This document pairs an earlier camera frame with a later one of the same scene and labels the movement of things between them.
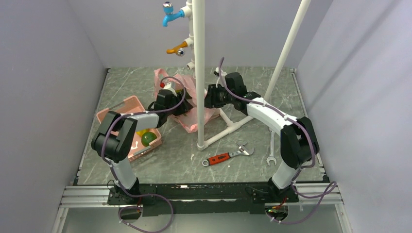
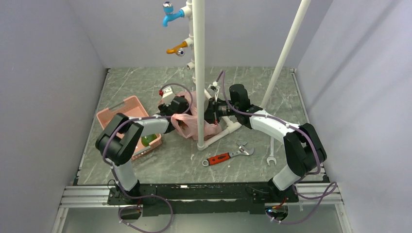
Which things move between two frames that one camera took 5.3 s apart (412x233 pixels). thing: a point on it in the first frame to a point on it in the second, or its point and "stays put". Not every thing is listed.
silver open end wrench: x=271 y=157 stays put
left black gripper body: x=180 y=110 stays put
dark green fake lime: x=146 y=137 stays put
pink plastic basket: x=131 y=105 stays put
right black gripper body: x=219 y=97 to x=218 y=110
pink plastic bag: x=188 y=121 to x=186 y=124
